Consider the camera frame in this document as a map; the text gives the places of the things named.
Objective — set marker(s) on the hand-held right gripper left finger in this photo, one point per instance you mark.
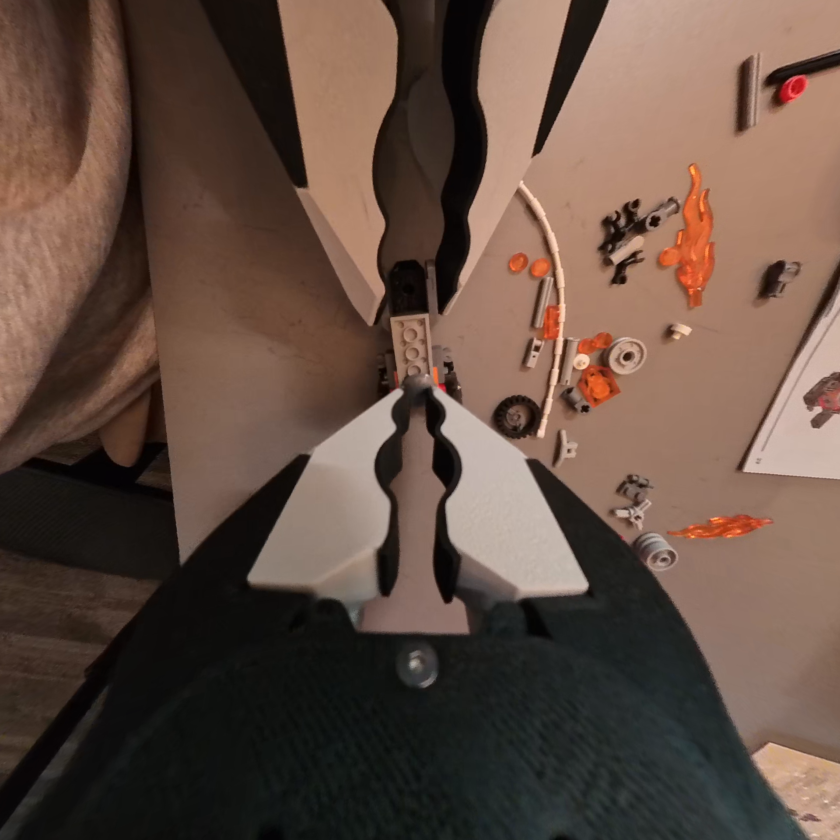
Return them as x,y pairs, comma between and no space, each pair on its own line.
328,512

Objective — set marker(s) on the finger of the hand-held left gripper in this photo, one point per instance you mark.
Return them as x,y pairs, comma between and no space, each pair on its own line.
334,144
505,118

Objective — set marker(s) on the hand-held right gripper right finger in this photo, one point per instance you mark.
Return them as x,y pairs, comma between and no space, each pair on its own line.
518,525

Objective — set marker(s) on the grey black lego assembly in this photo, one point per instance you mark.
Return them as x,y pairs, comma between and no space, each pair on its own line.
411,341

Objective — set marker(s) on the grey T-shaped lego piece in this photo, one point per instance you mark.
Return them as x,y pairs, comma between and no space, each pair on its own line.
564,447

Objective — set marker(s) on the black treaded lego tire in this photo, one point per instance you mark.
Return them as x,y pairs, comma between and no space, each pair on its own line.
518,415

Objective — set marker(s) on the dark grey lego piece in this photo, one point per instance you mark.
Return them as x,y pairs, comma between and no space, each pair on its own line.
634,487

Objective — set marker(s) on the black lego claw piece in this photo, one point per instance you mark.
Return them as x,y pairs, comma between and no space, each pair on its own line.
618,226
627,268

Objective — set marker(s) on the light grey lego tube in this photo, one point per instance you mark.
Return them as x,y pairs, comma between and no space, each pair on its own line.
569,367

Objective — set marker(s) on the medium grey lego tube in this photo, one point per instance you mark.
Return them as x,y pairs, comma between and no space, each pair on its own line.
543,302

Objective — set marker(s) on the white round lego knob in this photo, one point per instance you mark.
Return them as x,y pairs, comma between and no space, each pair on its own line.
680,331

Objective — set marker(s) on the dark grey pin connector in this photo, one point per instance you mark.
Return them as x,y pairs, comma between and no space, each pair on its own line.
575,400

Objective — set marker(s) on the ribbed grey wheel hub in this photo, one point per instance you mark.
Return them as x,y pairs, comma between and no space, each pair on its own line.
656,551

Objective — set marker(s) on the light grey rounded bar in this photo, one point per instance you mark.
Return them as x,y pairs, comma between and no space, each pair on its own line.
625,249

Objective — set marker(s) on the dark grey axle connector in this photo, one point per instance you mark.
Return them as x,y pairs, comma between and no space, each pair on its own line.
659,213

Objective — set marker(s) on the long orange flame piece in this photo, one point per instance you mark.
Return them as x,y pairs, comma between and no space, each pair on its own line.
718,527

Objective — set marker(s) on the flat grey pulley wheel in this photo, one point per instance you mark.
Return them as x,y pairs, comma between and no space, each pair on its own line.
625,355

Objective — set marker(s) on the orange transparent slope piece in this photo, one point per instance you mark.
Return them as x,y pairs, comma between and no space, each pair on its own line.
552,321

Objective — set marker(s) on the wide orange flame piece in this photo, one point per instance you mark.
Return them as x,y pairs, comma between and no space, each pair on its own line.
692,229

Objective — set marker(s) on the dark grey long bar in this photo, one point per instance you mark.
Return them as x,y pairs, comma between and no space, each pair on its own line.
749,92

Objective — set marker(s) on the black chair seat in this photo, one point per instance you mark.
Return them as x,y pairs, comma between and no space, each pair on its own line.
65,518

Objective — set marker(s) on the red round stud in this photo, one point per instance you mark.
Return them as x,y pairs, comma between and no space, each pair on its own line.
795,88

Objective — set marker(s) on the instruction booklet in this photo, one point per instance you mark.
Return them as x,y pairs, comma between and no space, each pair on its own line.
800,420

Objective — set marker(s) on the black long bar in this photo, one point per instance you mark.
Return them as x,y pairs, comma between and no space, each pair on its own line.
804,69

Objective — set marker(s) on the black clip piece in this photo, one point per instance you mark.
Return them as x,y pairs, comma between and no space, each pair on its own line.
781,279

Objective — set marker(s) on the printed board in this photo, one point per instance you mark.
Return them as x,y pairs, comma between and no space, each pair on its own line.
807,787

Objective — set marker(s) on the small grey bracket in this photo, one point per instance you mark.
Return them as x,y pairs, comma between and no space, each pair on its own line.
533,352

